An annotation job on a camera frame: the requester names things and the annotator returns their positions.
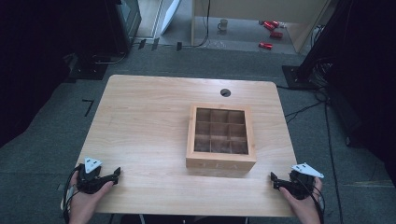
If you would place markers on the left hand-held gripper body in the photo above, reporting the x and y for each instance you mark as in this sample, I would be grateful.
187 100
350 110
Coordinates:
88 182

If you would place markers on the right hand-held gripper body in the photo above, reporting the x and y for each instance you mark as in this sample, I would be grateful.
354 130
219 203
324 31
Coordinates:
300 183

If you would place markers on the wooden box with compartments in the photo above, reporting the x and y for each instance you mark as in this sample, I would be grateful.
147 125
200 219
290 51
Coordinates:
221 137

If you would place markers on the person's left hand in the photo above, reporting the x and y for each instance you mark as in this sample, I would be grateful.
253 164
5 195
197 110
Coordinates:
85 200

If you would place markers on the person's right hand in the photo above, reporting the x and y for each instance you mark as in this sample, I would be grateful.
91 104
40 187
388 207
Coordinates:
303 205

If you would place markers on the black tape corner mark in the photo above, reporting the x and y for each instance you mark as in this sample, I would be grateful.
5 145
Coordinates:
89 105

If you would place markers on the black table grommet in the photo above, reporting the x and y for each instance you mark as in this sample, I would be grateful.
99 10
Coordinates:
225 92

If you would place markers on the red can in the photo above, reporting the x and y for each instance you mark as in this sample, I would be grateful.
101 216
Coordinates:
269 25
276 23
276 34
265 45

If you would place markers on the dark cabinet with screen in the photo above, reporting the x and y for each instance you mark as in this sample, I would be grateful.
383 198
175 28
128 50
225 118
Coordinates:
123 25

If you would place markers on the grey mug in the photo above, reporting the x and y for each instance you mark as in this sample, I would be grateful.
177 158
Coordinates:
223 25

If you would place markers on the white board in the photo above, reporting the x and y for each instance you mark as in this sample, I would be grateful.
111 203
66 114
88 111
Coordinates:
171 14

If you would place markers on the black stand base plate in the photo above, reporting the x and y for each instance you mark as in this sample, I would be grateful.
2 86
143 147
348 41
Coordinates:
87 70

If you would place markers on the light wooden desk frame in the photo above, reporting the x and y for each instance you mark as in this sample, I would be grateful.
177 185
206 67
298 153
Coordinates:
249 7

